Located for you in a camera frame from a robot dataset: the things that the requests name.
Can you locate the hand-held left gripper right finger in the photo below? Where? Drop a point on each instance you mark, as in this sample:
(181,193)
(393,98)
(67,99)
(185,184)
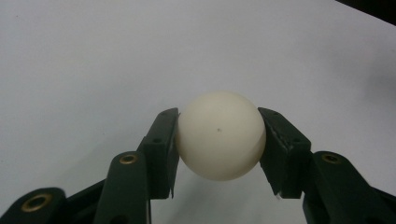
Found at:
(286,155)

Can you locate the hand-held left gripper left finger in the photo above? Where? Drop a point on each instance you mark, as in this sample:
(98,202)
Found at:
(162,155)

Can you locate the white ping pong ball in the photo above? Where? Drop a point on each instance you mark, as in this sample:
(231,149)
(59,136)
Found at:
(219,137)

